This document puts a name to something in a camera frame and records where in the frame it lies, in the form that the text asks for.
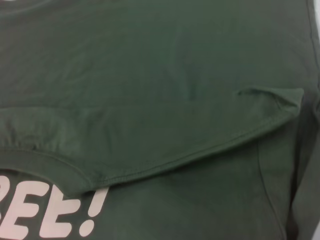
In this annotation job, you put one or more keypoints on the dark green printed shirt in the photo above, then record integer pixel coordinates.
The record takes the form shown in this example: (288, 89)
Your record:
(160, 100)

